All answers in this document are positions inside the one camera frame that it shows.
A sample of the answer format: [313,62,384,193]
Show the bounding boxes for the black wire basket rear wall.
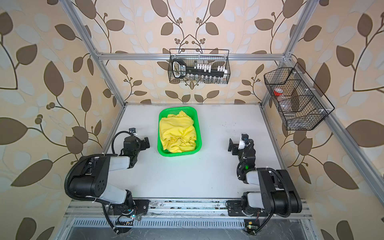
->
[168,48,231,85]

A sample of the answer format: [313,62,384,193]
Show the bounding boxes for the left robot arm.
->
[64,131,151,209]

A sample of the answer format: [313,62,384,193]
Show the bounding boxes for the black wire basket wall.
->
[264,63,335,131]
[168,48,231,85]

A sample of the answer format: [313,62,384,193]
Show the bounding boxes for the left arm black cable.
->
[101,203,130,235]

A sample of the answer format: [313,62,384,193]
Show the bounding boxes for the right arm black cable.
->
[243,212,275,236]

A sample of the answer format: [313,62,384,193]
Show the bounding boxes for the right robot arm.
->
[226,134,303,218]

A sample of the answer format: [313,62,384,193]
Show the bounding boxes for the red capped container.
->
[273,88,284,97]

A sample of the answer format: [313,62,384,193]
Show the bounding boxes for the green plastic basket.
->
[157,107,202,157]

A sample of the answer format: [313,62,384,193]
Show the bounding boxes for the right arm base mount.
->
[226,200,269,218]

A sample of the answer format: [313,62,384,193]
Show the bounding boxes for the black tool with white labels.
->
[168,59,230,79]

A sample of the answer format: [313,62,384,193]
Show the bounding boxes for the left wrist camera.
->
[129,128,137,135]

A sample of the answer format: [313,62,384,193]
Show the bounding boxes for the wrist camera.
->
[238,134,249,150]
[129,128,137,135]

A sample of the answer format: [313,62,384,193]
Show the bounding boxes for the aluminium front rail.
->
[64,197,313,219]

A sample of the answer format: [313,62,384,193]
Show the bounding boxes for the yellow trousers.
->
[159,111,197,154]

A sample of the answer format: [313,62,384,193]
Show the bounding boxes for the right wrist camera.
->
[238,134,249,150]

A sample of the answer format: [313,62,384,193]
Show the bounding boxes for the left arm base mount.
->
[110,199,150,216]

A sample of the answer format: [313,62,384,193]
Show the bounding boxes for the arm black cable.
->
[101,203,130,235]
[243,212,275,236]

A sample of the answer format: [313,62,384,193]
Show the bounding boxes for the black wire basket right wall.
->
[264,63,335,131]

